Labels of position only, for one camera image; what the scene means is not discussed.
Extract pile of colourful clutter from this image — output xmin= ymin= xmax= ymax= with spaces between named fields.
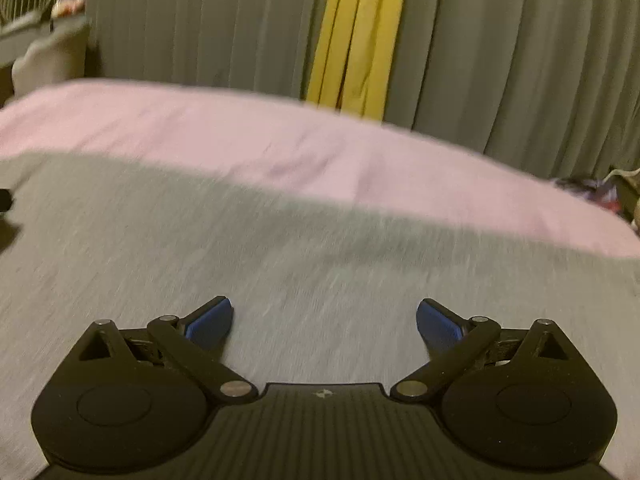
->
xmin=550 ymin=167 xmax=640 ymax=233

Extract white chair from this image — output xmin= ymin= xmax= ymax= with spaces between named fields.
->
xmin=12 ymin=24 xmax=92 ymax=97

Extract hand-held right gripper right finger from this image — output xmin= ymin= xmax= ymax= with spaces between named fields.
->
xmin=390 ymin=298 xmax=572 ymax=402

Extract grey curtain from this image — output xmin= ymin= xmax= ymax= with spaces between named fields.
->
xmin=381 ymin=0 xmax=640 ymax=181
xmin=70 ymin=0 xmax=335 ymax=102

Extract grey pants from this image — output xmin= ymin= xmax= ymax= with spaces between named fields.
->
xmin=0 ymin=152 xmax=640 ymax=480

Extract yellow curtain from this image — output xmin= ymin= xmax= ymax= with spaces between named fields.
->
xmin=305 ymin=0 xmax=411 ymax=122

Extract pink blanket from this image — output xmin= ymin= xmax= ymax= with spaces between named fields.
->
xmin=0 ymin=79 xmax=640 ymax=260

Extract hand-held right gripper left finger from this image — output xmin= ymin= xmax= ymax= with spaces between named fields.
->
xmin=76 ymin=297 xmax=258 ymax=405

